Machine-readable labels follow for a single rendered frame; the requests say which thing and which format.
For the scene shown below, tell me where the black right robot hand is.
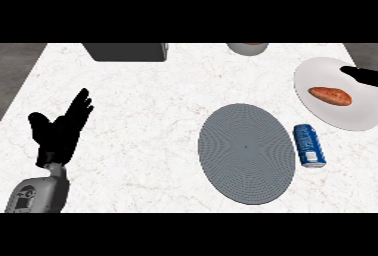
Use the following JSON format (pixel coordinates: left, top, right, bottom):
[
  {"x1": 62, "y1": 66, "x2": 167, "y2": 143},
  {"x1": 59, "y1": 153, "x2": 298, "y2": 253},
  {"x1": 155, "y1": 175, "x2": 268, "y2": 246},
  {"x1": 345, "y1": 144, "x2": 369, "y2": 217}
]
[{"x1": 338, "y1": 65, "x2": 378, "y2": 88}]

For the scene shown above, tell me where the dark grey appliance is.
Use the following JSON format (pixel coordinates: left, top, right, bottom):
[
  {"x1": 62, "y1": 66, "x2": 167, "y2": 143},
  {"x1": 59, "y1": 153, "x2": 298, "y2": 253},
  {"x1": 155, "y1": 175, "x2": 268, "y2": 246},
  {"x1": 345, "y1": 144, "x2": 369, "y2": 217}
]
[{"x1": 81, "y1": 42, "x2": 170, "y2": 63}]

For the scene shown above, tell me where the white plate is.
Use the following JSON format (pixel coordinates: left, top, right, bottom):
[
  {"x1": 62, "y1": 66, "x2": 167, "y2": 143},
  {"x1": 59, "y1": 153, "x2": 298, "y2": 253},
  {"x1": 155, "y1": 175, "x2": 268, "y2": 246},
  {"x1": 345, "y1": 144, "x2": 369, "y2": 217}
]
[{"x1": 292, "y1": 56, "x2": 378, "y2": 132}]

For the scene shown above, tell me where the blue can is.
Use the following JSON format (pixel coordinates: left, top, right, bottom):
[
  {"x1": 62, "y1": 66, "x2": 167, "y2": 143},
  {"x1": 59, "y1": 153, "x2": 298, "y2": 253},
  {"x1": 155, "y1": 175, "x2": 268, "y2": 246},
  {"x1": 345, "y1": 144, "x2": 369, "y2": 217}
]
[{"x1": 292, "y1": 123, "x2": 328, "y2": 169}]

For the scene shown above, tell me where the orange sweet potato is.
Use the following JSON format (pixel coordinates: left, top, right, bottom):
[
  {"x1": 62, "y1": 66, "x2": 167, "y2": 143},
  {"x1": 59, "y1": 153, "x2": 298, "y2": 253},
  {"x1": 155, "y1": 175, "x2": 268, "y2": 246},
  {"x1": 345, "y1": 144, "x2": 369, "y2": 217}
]
[{"x1": 307, "y1": 86, "x2": 354, "y2": 107}]

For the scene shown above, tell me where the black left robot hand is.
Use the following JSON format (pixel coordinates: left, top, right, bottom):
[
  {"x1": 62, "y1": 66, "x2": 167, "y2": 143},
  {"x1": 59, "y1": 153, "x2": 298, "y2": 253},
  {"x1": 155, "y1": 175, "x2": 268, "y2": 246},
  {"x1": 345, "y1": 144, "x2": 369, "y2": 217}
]
[{"x1": 26, "y1": 87, "x2": 96, "y2": 169}]

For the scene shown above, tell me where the grey round placemat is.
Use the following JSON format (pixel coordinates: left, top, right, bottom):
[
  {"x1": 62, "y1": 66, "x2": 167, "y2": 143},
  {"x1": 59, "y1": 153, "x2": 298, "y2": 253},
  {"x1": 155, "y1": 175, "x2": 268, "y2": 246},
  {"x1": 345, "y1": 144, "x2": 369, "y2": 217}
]
[{"x1": 196, "y1": 102, "x2": 298, "y2": 206}]

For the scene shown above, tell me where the grey bowl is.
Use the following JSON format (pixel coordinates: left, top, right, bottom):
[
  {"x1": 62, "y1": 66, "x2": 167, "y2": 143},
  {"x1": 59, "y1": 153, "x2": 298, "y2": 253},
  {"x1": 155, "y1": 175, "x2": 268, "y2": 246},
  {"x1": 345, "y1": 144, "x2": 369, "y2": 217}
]
[{"x1": 226, "y1": 42, "x2": 270, "y2": 57}]

